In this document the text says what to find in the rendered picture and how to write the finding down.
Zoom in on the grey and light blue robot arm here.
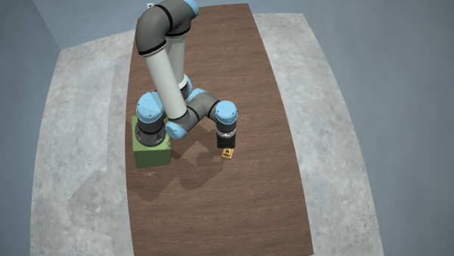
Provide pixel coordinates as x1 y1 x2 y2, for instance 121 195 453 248
135 0 238 147

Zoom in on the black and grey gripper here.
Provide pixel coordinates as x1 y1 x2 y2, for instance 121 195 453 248
216 127 236 148

